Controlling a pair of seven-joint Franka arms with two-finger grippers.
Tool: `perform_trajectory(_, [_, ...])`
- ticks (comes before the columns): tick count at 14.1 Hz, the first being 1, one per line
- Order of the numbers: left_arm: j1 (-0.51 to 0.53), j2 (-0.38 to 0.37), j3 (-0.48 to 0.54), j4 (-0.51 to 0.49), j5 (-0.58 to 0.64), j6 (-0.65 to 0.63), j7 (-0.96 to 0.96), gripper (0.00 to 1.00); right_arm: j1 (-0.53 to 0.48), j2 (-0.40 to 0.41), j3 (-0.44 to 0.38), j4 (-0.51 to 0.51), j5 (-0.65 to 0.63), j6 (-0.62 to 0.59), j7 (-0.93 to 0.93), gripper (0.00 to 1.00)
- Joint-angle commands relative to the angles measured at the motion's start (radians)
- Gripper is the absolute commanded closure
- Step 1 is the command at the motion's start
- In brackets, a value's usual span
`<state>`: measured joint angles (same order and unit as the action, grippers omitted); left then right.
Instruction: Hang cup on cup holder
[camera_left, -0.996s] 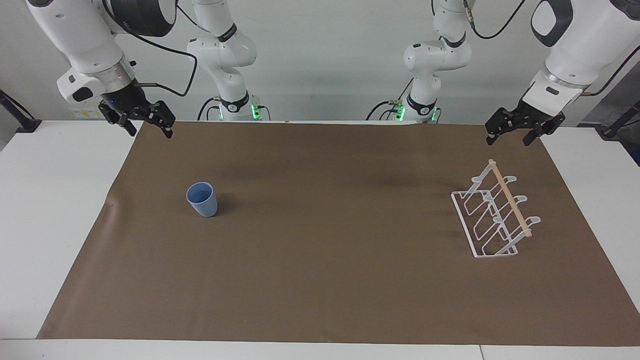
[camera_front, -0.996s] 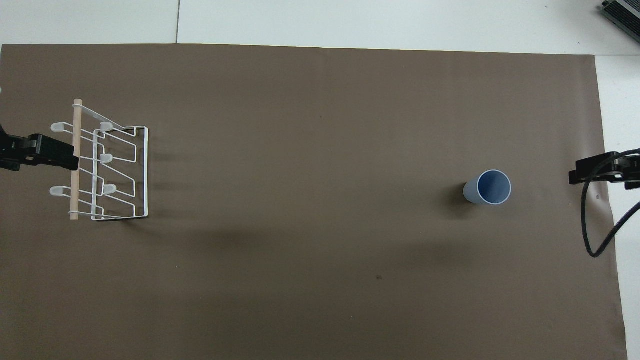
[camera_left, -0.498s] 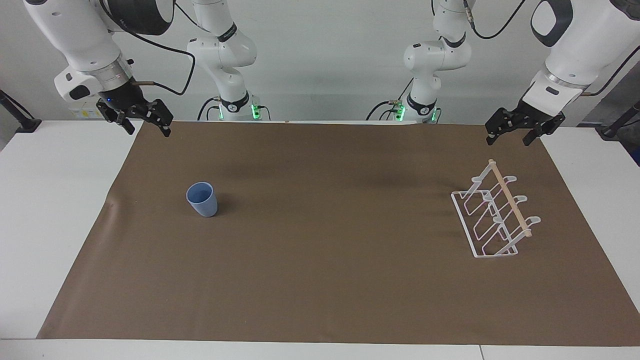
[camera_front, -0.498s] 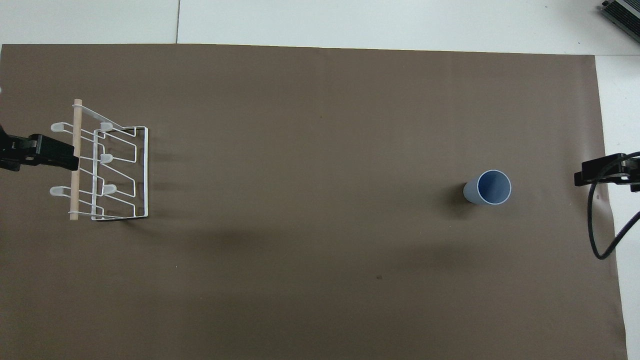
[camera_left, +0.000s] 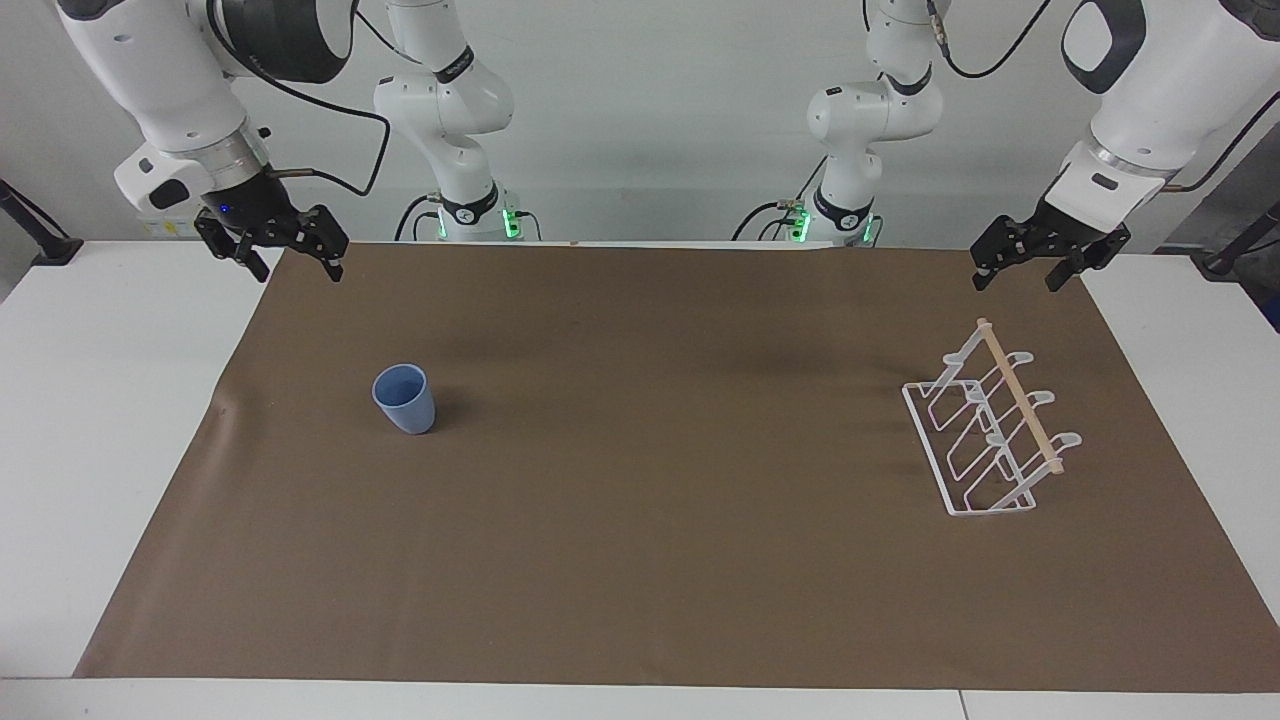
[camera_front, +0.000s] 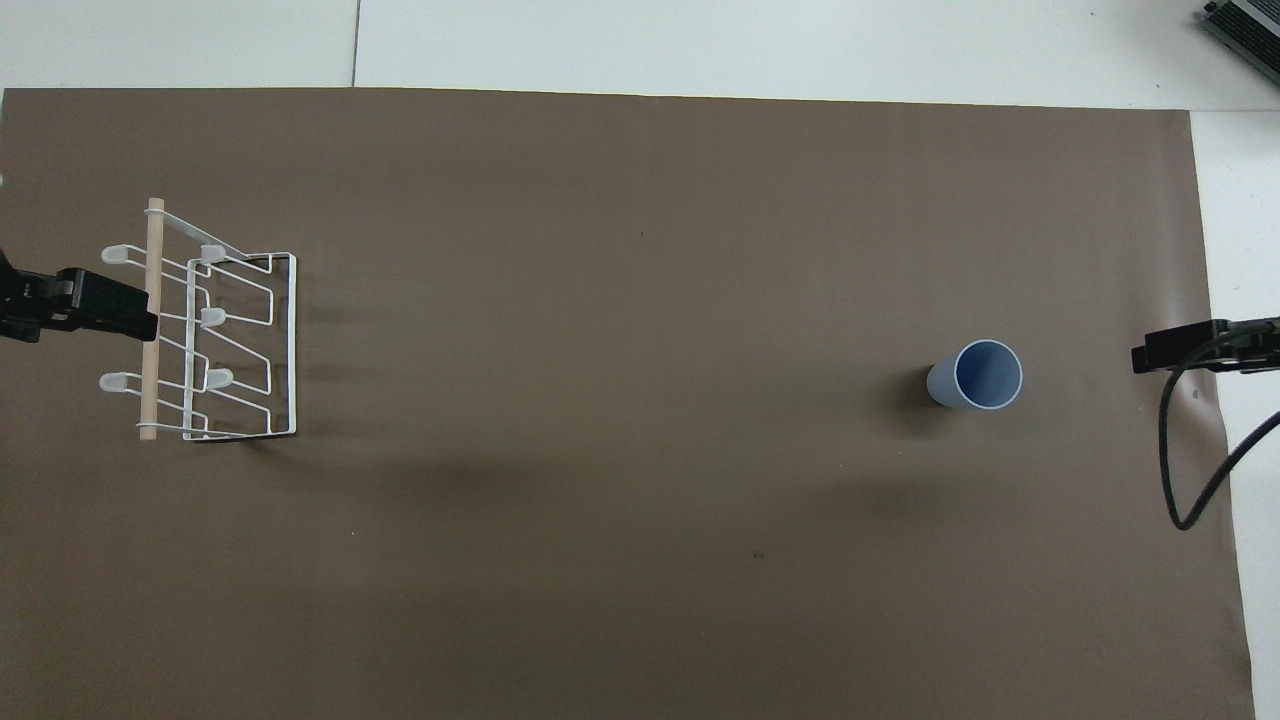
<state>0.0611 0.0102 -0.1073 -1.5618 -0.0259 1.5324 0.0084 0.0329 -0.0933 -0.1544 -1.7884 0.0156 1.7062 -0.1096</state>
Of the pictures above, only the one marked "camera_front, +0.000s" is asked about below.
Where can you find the grey ribbed metal box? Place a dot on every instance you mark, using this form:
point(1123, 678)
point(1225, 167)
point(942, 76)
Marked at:
point(1250, 25)

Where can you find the light blue plastic cup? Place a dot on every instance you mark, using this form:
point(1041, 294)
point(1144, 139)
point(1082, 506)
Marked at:
point(945, 385)

